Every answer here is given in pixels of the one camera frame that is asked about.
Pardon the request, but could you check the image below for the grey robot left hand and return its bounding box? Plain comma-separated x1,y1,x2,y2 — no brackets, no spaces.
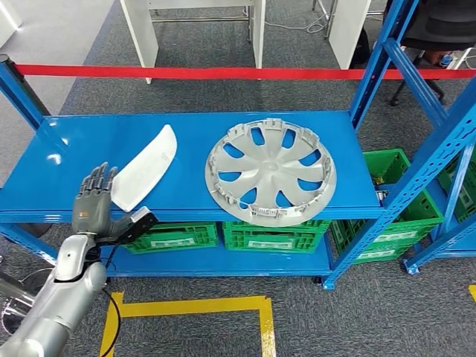
72,162,134,243

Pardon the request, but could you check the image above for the white curved plastic part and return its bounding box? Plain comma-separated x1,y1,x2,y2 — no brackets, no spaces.
111,123,178,213

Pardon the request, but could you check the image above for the blue metal shelf rack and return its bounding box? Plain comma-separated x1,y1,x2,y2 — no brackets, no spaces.
0,0,476,292
403,143,476,275

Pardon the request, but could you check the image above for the green plastic crate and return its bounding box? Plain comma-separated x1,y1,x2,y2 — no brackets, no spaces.
223,220,331,254
122,222,220,255
330,148,444,246
351,241,413,266
437,147,476,224

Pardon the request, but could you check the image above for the red barrier belt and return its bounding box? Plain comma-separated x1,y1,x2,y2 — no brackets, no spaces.
14,64,476,81

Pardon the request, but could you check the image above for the grey wheel hubcap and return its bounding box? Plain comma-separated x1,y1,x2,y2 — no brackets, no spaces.
204,118,337,228

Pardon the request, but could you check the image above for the small metal parts pile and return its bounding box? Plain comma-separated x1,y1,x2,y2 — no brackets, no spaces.
372,172,391,205

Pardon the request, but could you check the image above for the black office chair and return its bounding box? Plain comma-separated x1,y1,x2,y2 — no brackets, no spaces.
388,0,476,107

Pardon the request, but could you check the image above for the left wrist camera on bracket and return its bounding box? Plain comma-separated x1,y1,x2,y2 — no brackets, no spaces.
111,207,159,245

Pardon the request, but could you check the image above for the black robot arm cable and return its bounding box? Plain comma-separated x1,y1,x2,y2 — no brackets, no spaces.
98,288,121,357

